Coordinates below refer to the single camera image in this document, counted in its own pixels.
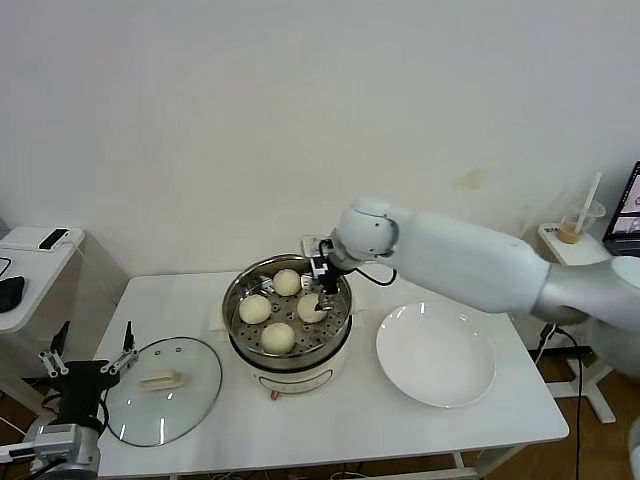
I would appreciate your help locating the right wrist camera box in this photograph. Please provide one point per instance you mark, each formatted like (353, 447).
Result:
(318, 265)

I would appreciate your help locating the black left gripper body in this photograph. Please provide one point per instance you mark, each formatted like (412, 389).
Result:
(80, 385)

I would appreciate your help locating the stainless steel steamer pot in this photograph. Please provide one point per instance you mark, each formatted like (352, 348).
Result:
(235, 300)

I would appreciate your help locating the white side table with cup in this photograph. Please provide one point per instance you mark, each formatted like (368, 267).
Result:
(575, 252)

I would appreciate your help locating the cream electric cooker base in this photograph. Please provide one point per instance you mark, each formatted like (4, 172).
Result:
(300, 380)

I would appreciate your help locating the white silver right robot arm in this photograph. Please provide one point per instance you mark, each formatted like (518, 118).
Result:
(475, 260)

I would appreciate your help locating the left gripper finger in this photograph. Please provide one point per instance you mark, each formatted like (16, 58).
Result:
(119, 361)
(52, 362)

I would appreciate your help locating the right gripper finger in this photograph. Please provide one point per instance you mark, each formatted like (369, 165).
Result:
(324, 302)

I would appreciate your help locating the white round plate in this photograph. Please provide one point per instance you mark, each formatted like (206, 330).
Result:
(435, 355)

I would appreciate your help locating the white side table with phone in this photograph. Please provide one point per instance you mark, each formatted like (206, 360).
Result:
(45, 280)

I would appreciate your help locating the black laptop beside cup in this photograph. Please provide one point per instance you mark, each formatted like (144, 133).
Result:
(625, 235)

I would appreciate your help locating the flat white box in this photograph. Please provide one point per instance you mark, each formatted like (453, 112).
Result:
(20, 240)

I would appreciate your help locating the large white table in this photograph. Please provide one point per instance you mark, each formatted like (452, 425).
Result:
(300, 430)

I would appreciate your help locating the black cloth pouch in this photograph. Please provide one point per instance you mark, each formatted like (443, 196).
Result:
(10, 295)

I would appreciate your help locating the iced coffee cup with straw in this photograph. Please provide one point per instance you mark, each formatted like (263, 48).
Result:
(592, 187)

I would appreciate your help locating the white steamed baozi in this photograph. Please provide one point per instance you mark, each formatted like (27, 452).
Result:
(277, 338)
(307, 309)
(286, 282)
(255, 310)

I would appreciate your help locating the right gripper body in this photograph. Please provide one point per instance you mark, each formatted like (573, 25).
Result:
(330, 280)

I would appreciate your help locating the clear plastic drink cup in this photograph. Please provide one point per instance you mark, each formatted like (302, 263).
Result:
(570, 232)

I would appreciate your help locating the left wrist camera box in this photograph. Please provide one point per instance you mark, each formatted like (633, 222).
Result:
(55, 435)

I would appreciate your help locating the black screen smartphone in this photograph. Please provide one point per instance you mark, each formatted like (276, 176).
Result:
(52, 240)

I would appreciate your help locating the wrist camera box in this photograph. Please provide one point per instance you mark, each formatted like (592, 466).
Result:
(55, 435)
(318, 265)

